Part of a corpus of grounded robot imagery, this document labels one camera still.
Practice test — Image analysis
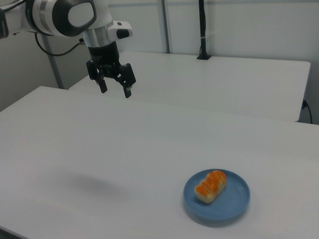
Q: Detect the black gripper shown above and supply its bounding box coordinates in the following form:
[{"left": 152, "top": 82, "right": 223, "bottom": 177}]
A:
[{"left": 86, "top": 41, "right": 137, "bottom": 99}]

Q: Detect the black camera pole with base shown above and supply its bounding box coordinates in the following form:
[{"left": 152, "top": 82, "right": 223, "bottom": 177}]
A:
[{"left": 196, "top": 0, "right": 212, "bottom": 60}]

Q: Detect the white side table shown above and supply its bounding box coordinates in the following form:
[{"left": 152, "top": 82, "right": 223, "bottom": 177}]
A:
[{"left": 68, "top": 51, "right": 312, "bottom": 122}]

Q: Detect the black cable with blue plug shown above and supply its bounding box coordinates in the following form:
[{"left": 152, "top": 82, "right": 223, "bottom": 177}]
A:
[{"left": 301, "top": 99, "right": 314, "bottom": 124}]

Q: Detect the grey metal partition post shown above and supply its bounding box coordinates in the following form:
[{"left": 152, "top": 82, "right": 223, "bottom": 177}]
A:
[
  {"left": 156, "top": 0, "right": 173, "bottom": 53},
  {"left": 44, "top": 34, "right": 65, "bottom": 90}
]

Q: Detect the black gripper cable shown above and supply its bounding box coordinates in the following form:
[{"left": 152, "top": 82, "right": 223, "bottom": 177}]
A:
[{"left": 34, "top": 32, "right": 85, "bottom": 57}]

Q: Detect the orange glazed bread loaf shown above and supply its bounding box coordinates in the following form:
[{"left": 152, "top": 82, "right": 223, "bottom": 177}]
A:
[{"left": 194, "top": 170, "right": 227, "bottom": 204}]

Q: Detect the blue round plate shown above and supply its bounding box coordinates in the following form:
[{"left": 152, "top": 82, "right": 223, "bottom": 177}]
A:
[{"left": 183, "top": 169, "right": 251, "bottom": 221}]

